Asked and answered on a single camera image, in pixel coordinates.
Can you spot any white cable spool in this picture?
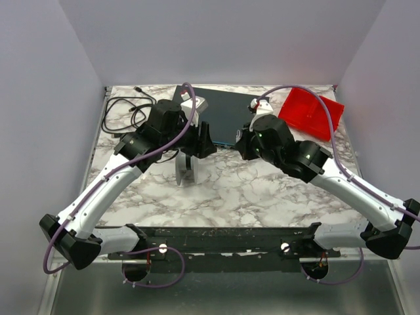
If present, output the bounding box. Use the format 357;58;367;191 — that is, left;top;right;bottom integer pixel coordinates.
175;152;198;186

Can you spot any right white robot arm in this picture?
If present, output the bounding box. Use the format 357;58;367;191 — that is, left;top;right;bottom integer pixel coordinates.
235;114;419;259

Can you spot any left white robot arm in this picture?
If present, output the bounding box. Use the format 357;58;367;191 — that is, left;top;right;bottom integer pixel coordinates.
39;96;217;270

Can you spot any red plastic bin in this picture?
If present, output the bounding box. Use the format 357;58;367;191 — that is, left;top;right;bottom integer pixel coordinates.
278;87;331;141

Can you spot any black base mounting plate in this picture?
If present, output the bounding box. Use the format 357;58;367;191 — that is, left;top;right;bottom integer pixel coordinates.
108;224;340;273

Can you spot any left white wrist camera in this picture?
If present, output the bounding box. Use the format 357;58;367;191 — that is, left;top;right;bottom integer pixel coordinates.
180;95;209;125

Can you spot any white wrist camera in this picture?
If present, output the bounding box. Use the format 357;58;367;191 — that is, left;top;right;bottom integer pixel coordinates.
249;98;274;123
180;95;209;125

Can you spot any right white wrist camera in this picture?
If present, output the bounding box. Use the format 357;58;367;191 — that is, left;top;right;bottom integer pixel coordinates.
249;98;274;123

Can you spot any dark blue network switch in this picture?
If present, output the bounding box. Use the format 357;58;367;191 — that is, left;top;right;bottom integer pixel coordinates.
194;87;257;148

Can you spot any black usb cable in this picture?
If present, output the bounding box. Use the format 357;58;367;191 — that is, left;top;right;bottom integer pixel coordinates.
101;86;165;138

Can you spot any aluminium rail frame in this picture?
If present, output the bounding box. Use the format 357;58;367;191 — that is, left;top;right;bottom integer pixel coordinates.
43;245;404;314

